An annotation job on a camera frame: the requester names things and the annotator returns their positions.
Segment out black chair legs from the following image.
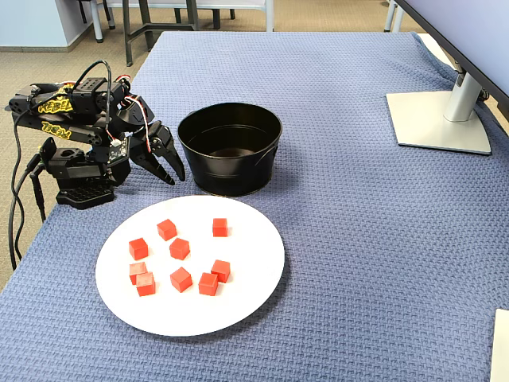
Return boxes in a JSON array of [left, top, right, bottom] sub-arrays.
[[77, 0, 119, 31]]

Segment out thin black board cable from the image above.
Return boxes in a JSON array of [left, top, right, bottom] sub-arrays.
[[71, 59, 120, 146]]

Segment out dark grey metal leg frame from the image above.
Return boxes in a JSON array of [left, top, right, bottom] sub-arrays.
[[121, 0, 200, 68]]

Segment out blue woven tablecloth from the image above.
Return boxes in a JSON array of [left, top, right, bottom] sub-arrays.
[[0, 30, 509, 382]]

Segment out dark chair base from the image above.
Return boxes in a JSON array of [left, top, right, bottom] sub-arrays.
[[173, 6, 237, 31]]

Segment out thick black cable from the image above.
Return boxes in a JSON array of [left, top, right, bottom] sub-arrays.
[[11, 169, 51, 255], [7, 113, 43, 271]]

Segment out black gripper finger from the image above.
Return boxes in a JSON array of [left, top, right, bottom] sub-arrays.
[[152, 121, 186, 182], [130, 134, 176, 186]]

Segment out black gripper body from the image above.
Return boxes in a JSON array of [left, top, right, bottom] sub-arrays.
[[117, 94, 157, 138]]

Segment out white metal table leg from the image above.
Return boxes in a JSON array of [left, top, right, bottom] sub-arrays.
[[383, 0, 406, 33]]

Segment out light grey table leg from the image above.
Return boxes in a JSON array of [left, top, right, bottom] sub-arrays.
[[90, 0, 105, 44]]

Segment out white round plate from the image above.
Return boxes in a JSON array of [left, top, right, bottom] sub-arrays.
[[94, 194, 286, 337]]

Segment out silver monitor stand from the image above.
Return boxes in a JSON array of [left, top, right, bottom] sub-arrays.
[[385, 65, 493, 155]]

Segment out white desk frame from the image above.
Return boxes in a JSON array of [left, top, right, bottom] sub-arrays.
[[107, 0, 275, 33]]

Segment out small black circuit board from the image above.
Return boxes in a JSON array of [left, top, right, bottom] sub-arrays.
[[107, 137, 130, 165]]

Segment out computer monitor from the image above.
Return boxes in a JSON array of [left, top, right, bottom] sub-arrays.
[[391, 0, 509, 100]]

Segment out light blue cabinet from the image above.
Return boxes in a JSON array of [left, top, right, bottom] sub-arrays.
[[0, 0, 95, 53]]

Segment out black metal bucket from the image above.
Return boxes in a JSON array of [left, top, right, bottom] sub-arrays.
[[177, 102, 283, 198]]

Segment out white flat board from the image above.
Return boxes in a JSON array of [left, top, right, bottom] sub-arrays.
[[489, 308, 509, 382]]

